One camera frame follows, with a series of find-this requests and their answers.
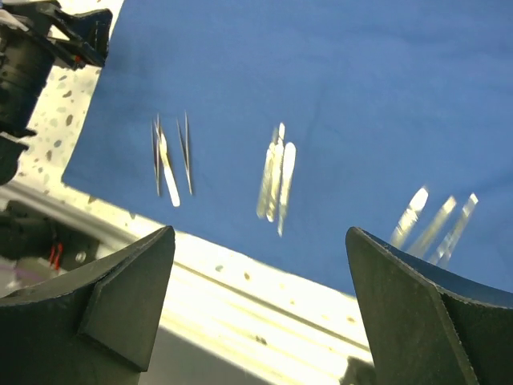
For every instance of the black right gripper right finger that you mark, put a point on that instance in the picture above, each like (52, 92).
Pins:
(424, 324)

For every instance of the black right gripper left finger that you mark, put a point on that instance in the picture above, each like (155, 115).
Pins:
(96, 324)

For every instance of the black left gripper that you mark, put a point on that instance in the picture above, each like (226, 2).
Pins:
(26, 64)

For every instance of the silver surgical forceps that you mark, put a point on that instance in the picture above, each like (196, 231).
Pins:
(427, 237)
(443, 253)

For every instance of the silver scalpel handle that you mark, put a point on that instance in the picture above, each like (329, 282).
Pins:
(286, 182)
(264, 194)
(276, 172)

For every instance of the blue surgical cloth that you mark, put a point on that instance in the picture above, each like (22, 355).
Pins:
(380, 98)

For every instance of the silver surgical scissors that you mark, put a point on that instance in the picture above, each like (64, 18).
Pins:
(409, 217)

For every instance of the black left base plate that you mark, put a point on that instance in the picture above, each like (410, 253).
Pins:
(26, 232)

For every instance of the aluminium front rail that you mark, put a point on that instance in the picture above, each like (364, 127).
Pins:
(226, 319)

